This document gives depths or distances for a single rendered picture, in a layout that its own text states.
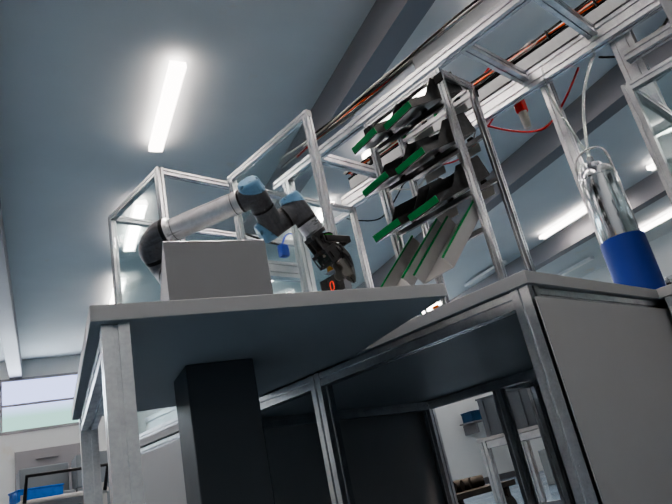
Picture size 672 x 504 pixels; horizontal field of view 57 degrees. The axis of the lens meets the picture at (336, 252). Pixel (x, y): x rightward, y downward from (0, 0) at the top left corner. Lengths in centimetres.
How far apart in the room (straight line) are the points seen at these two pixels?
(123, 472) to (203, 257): 62
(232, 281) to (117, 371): 50
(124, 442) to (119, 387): 9
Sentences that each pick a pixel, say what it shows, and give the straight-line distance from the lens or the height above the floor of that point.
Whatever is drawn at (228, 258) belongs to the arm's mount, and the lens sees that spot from 154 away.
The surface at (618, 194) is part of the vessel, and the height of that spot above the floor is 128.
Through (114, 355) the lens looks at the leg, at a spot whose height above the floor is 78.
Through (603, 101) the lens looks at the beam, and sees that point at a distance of 695.
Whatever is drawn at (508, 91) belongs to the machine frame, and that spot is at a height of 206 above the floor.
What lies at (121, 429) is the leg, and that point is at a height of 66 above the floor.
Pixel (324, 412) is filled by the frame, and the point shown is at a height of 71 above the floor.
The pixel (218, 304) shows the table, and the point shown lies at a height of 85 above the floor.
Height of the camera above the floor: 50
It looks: 20 degrees up
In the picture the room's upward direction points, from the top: 12 degrees counter-clockwise
